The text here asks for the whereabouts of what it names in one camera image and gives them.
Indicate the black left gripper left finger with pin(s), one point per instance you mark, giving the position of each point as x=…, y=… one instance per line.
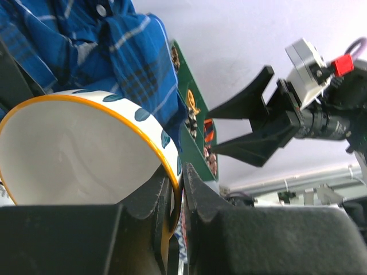
x=130, y=237

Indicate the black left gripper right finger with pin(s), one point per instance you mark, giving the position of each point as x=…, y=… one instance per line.
x=227, y=239

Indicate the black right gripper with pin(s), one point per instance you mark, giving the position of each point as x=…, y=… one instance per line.
x=280, y=126

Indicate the white bowl with blue leaves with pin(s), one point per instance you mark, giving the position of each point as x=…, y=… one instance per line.
x=79, y=148

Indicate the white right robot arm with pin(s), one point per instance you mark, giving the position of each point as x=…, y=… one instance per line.
x=340, y=115

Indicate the green compartment tray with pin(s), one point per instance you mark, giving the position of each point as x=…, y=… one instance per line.
x=198, y=134

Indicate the blue plaid shirt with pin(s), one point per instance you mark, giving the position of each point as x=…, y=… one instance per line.
x=101, y=45

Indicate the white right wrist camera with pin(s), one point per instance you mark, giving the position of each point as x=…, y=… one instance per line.
x=311, y=75

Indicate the black wire dish rack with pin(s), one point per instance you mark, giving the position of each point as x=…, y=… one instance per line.
x=16, y=85

